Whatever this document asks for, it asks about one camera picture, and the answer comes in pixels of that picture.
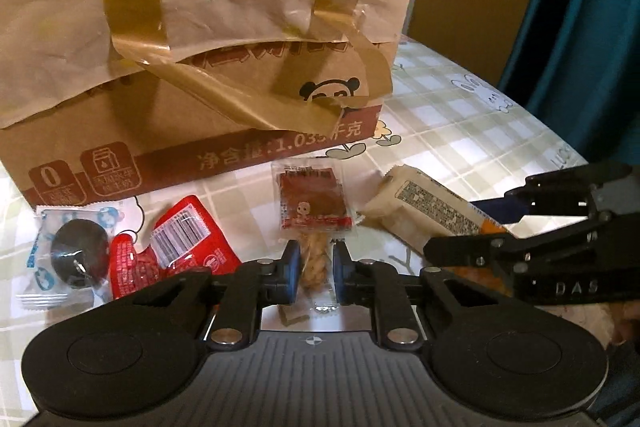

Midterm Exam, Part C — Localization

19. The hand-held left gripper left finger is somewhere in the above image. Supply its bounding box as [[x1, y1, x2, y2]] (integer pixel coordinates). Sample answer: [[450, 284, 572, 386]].
[[132, 241, 302, 350]]

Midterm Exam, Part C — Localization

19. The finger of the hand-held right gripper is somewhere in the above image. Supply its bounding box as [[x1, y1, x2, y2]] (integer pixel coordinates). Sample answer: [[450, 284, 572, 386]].
[[424, 209, 640, 308], [475, 161, 640, 224]]

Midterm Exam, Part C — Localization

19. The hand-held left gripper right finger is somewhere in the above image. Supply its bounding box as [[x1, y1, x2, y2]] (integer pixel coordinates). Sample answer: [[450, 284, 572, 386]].
[[332, 242, 496, 350]]

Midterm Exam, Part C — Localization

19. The dough twist clear packet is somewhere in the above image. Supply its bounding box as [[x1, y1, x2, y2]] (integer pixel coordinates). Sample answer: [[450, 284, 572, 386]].
[[297, 229, 343, 315]]

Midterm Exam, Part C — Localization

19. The cardboard box with plastic liner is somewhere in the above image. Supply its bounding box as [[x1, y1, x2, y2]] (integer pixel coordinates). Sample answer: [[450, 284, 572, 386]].
[[0, 0, 428, 208]]

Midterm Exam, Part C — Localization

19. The small olive wrapper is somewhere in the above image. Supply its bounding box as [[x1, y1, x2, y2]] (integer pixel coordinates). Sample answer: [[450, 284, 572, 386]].
[[280, 304, 308, 325]]

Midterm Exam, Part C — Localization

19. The clear packet dark red snack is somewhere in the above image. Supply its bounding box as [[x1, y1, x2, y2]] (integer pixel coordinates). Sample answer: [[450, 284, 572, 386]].
[[271, 161, 364, 235]]

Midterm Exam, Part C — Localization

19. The red snack packet white label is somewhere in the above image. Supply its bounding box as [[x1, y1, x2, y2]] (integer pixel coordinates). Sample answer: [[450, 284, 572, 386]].
[[150, 196, 243, 278]]

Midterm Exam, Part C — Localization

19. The beige cake packet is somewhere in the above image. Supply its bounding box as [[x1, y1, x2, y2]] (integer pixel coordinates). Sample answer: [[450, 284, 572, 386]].
[[362, 165, 508, 253]]

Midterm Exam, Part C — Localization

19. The dark cookie clear packet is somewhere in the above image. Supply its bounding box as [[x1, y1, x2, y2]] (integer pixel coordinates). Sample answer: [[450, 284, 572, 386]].
[[17, 204, 126, 310]]

